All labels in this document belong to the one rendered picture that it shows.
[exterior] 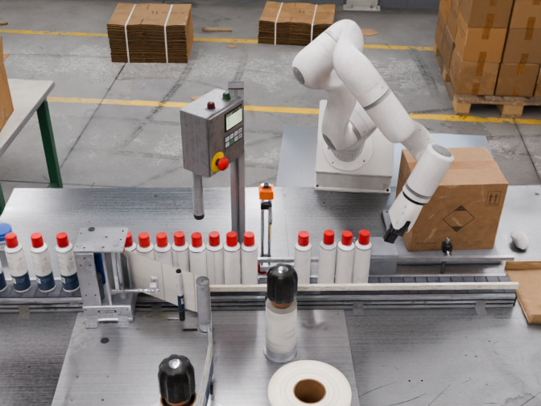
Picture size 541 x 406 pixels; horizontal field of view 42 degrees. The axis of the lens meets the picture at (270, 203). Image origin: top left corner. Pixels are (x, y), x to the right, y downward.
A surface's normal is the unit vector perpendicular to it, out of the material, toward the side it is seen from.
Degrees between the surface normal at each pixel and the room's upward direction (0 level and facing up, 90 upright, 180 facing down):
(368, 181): 90
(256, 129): 0
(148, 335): 0
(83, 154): 0
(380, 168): 47
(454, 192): 90
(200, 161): 90
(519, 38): 88
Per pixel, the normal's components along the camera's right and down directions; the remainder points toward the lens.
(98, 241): 0.01, -0.83
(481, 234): 0.07, 0.56
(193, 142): -0.55, 0.47
